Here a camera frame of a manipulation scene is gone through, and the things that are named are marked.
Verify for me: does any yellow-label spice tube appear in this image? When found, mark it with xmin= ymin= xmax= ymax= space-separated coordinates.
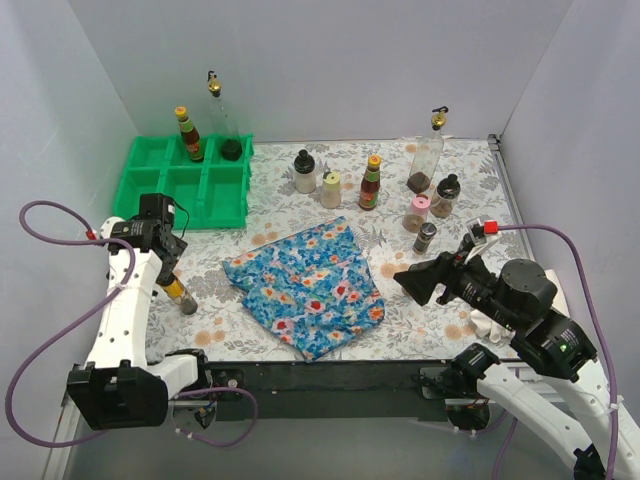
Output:
xmin=158 ymin=273 xmax=198 ymax=315

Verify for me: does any red sauce bottle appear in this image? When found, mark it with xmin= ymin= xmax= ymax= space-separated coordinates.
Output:
xmin=358 ymin=155 xmax=381 ymax=211
xmin=174 ymin=106 xmax=204 ymax=163

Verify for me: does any tall oil bottle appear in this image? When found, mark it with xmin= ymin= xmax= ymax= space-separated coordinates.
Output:
xmin=207 ymin=70 xmax=243 ymax=161
xmin=407 ymin=106 xmax=449 ymax=194

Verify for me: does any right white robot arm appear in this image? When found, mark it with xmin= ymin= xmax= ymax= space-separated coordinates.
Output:
xmin=394 ymin=252 xmax=639 ymax=479

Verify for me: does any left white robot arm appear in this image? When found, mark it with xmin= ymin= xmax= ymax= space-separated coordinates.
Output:
xmin=67 ymin=193 xmax=213 ymax=431

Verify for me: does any white crumpled cloth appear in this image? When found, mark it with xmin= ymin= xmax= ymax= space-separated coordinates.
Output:
xmin=467 ymin=268 xmax=569 ymax=345

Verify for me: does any green plastic compartment bin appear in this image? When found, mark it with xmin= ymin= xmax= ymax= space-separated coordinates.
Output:
xmin=113 ymin=134 xmax=254 ymax=230

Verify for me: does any pink-cap spice shaker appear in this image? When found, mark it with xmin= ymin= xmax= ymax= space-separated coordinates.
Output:
xmin=402 ymin=194 xmax=431 ymax=233

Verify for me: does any black-cap glass spice jar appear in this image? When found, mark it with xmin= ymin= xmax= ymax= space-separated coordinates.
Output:
xmin=430 ymin=174 xmax=461 ymax=218

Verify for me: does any blue floral cloth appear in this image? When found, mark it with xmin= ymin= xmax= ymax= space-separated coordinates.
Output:
xmin=223 ymin=216 xmax=385 ymax=363

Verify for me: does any yellow-cap spice shaker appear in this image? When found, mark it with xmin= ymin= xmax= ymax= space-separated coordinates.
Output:
xmin=320 ymin=171 xmax=341 ymax=209

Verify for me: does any black-cap white powder shaker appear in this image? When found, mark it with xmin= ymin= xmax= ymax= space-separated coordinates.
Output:
xmin=293 ymin=149 xmax=316 ymax=194

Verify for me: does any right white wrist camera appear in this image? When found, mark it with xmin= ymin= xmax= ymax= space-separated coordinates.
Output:
xmin=460 ymin=215 xmax=500 ymax=259

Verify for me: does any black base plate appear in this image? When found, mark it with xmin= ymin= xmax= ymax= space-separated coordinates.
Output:
xmin=206 ymin=360 xmax=448 ymax=422

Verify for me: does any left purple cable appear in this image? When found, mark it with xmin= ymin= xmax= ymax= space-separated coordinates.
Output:
xmin=7 ymin=200 xmax=259 ymax=447

